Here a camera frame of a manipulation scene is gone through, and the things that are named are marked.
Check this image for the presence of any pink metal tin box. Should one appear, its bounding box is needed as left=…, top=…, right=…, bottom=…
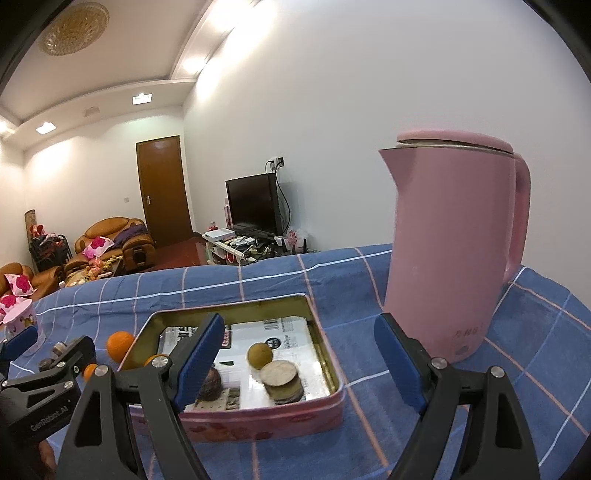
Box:
left=119, top=293, right=345, bottom=442

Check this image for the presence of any dark mangosteen fruit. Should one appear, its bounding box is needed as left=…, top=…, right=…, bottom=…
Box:
left=197, top=367, right=223, bottom=401

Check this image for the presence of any gold ceiling lamp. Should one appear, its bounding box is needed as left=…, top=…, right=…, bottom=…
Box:
left=39, top=2, right=110, bottom=57

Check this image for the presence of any small orange mandarin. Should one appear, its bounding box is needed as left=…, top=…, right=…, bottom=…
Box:
left=83, top=363, right=97, bottom=382

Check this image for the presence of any brown leather sofa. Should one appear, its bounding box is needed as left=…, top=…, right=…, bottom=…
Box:
left=0, top=262, right=63, bottom=301

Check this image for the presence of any brown wooden door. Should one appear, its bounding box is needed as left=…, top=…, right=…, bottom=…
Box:
left=136, top=135, right=192, bottom=248

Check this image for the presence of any pink cartoon mug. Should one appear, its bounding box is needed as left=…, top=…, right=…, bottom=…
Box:
left=2, top=299, right=46, bottom=356

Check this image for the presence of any brown leather armchair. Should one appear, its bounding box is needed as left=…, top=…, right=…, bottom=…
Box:
left=64, top=217, right=156, bottom=275

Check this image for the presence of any blue plaid tablecloth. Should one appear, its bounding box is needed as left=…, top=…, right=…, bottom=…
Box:
left=35, top=245, right=590, bottom=479

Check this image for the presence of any round green-brown fruit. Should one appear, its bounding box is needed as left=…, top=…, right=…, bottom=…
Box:
left=246, top=342, right=273, bottom=370

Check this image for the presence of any pink electric kettle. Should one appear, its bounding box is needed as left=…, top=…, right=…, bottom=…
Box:
left=380, top=129, right=531, bottom=363

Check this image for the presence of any small orange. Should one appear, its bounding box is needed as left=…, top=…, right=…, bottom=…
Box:
left=144, top=354, right=168, bottom=368

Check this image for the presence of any white tv stand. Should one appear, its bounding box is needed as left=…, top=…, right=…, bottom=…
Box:
left=201, top=228, right=283, bottom=266

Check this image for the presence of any printed paper in tin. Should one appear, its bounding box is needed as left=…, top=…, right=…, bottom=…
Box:
left=184, top=316, right=331, bottom=413

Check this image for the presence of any black side shelf rack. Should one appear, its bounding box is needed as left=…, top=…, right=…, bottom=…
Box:
left=29, top=234, right=72, bottom=272

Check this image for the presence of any black flat television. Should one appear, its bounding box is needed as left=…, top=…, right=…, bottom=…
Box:
left=225, top=173, right=283, bottom=235

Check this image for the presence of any cluttered coffee table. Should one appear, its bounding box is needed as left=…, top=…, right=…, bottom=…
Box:
left=64, top=256, right=123, bottom=287

